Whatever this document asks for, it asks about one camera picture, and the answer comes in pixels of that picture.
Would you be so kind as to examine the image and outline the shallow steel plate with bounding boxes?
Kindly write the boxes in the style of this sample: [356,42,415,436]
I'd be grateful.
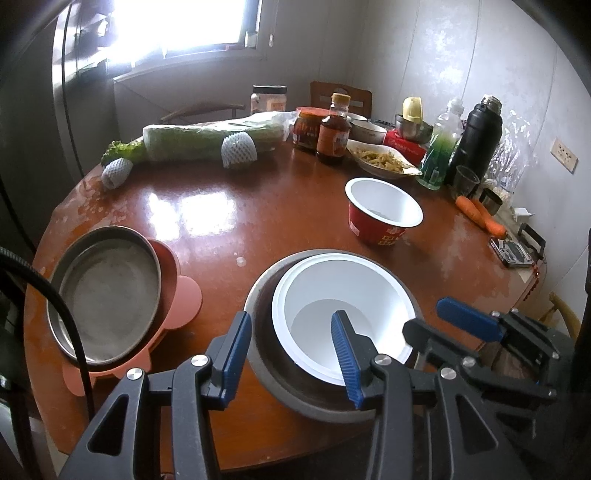
[46,225,163,366]

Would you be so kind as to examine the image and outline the fruit in white foam net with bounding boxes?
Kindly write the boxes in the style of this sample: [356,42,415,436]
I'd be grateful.
[221,130,258,169]
[100,157,134,191]

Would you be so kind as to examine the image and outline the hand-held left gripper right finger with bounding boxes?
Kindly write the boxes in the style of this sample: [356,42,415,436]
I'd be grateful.
[330,310,532,480]

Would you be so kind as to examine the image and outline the yellow plastic bottle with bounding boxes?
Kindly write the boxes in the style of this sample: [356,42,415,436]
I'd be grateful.
[402,97,424,124]

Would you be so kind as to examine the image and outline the red box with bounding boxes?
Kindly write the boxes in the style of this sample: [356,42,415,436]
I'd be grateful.
[383,129,428,160]

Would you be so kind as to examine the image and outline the black cable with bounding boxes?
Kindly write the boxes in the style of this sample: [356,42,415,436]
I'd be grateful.
[0,244,95,416]

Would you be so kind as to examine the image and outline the window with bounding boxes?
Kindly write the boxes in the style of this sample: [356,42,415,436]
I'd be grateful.
[108,0,264,61]

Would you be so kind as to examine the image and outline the clear plastic bag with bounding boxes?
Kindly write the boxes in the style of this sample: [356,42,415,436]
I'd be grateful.
[487,111,532,195]

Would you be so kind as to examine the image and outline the black thermos flask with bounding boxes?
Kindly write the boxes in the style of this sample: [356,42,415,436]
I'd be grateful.
[445,95,503,185]

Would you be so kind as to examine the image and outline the brown sauce bottle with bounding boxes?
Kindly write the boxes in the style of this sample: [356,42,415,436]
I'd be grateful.
[316,93,351,166]

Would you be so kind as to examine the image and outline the grey refrigerator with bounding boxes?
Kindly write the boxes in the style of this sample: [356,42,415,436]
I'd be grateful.
[0,0,116,259]

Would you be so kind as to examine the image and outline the small steel cup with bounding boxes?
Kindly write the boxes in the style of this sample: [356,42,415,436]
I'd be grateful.
[479,188,505,215]

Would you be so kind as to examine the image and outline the green lettuce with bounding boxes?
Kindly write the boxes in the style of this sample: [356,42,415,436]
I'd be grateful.
[100,140,148,166]

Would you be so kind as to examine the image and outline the green liquid plastic bottle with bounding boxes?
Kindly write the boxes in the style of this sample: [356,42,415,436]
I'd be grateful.
[417,98,465,191]

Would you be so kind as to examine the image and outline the small black device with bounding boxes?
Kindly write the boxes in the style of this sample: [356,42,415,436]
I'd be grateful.
[489,236,539,268]

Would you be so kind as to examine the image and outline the wrapped napa cabbage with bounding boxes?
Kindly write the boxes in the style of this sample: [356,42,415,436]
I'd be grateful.
[142,113,289,163]

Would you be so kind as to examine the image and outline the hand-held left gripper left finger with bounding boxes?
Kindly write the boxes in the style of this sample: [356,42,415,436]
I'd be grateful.
[58,311,252,480]

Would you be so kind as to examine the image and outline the small steel bowl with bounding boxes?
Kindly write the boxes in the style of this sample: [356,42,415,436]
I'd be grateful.
[394,114,435,144]

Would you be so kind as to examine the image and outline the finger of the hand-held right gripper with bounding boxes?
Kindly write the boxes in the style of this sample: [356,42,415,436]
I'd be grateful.
[436,296,572,366]
[403,318,559,403]

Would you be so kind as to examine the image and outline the clear plastic cup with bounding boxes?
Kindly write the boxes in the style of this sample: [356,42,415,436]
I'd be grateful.
[452,165,481,200]

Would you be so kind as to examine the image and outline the red sauce jar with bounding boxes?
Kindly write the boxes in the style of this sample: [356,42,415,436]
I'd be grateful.
[293,107,329,152]

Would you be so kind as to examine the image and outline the yellow wooden chair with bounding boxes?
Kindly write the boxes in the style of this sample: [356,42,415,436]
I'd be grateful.
[538,291,583,337]

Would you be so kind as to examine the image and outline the orange carrot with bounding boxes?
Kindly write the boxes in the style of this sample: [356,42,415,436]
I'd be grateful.
[455,195,508,234]
[468,198,497,222]

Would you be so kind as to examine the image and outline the white wall socket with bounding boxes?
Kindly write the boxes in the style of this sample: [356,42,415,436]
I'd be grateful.
[551,137,579,174]

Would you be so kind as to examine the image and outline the plate of food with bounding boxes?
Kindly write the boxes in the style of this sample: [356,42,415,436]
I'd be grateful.
[346,140,423,180]

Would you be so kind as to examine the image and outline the plastic jar with black lid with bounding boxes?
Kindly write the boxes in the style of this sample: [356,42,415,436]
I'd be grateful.
[250,85,288,116]

